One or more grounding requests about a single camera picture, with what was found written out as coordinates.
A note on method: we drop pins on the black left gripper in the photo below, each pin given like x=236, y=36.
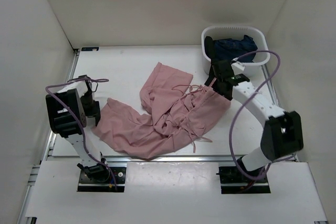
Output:
x=95, y=112

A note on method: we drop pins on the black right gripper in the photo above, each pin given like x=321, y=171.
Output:
x=216, y=89

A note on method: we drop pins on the pink trousers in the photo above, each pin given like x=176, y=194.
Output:
x=177, y=114

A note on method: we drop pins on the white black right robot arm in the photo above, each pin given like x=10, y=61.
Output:
x=282, y=130

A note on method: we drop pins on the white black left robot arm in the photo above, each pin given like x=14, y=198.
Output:
x=69, y=105

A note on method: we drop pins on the black garment over basin edge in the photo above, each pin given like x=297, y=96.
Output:
x=209, y=46

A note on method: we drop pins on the dark blue garment in basin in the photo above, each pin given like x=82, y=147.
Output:
x=229, y=49

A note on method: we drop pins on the white plastic basin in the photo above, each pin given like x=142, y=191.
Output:
x=248, y=65

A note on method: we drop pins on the aluminium table frame rail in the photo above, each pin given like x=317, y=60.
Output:
x=182, y=187

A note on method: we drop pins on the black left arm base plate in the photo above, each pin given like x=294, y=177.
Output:
x=104, y=184

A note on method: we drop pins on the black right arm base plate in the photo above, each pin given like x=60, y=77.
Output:
x=233, y=182

